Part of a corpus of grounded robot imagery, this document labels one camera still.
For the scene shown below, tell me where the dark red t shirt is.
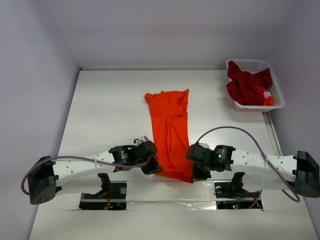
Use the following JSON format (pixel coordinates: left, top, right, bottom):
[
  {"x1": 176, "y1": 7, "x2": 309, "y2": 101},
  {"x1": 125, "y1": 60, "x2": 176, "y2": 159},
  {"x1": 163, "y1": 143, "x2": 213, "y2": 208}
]
[{"x1": 226, "y1": 61, "x2": 273, "y2": 106}]

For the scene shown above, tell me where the white plastic basket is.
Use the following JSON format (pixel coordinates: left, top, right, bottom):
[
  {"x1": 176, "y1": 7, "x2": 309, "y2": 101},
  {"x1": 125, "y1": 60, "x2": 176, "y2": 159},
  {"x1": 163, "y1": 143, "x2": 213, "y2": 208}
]
[{"x1": 226, "y1": 58, "x2": 284, "y2": 113}]

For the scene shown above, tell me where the pink cloth in basket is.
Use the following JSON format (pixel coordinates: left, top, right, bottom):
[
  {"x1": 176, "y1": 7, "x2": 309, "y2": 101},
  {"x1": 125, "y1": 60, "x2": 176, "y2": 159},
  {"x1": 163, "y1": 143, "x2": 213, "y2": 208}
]
[{"x1": 255, "y1": 85, "x2": 272, "y2": 100}]

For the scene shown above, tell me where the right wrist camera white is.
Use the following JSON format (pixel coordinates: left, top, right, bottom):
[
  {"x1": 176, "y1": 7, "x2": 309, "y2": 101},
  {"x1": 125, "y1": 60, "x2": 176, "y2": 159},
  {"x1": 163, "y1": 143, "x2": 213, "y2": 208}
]
[{"x1": 199, "y1": 142, "x2": 211, "y2": 149}]

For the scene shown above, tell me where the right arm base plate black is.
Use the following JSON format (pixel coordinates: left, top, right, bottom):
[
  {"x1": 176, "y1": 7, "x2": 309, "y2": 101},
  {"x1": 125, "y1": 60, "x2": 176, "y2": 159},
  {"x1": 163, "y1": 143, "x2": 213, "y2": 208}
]
[{"x1": 214, "y1": 181, "x2": 263, "y2": 210}]

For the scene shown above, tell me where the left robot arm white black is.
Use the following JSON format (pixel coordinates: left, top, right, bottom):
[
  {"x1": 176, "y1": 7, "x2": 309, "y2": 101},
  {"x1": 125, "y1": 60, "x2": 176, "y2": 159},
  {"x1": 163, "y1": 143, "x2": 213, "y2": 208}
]
[{"x1": 21, "y1": 136, "x2": 163, "y2": 205}]

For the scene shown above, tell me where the orange t shirt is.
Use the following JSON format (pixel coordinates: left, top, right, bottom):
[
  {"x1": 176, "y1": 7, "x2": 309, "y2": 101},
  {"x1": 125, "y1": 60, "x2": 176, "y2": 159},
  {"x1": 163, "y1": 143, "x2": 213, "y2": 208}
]
[{"x1": 144, "y1": 89, "x2": 193, "y2": 183}]

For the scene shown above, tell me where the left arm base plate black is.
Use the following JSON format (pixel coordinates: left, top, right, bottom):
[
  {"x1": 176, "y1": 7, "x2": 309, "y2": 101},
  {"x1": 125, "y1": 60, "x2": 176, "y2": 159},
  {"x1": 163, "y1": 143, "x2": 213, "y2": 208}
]
[{"x1": 79, "y1": 181, "x2": 127, "y2": 211}]

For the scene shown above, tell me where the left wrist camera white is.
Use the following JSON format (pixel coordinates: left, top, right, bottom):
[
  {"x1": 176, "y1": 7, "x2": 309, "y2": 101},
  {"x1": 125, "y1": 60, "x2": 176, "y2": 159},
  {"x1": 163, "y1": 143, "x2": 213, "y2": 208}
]
[{"x1": 133, "y1": 135, "x2": 149, "y2": 145}]

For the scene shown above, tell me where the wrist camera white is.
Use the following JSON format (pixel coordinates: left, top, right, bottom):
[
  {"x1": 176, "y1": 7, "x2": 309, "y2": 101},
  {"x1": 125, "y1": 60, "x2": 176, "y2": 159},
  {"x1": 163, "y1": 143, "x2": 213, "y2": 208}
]
[
  {"x1": 133, "y1": 135, "x2": 149, "y2": 145},
  {"x1": 199, "y1": 142, "x2": 211, "y2": 149}
]

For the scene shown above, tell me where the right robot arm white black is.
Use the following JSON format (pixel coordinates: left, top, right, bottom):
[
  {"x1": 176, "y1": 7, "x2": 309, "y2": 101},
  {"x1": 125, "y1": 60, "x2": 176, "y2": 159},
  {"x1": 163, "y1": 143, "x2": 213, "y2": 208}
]
[{"x1": 186, "y1": 143, "x2": 320, "y2": 198}]

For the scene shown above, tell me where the small orange cloth in basket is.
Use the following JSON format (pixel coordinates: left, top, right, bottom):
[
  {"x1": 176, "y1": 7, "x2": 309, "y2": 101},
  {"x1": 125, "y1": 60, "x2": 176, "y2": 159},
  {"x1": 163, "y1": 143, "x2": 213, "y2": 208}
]
[{"x1": 263, "y1": 96, "x2": 275, "y2": 106}]

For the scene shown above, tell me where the metal rail at table edge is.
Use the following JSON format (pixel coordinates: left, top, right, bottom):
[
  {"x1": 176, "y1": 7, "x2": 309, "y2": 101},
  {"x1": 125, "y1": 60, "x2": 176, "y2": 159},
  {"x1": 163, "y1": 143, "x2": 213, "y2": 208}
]
[{"x1": 262, "y1": 112, "x2": 283, "y2": 156}]

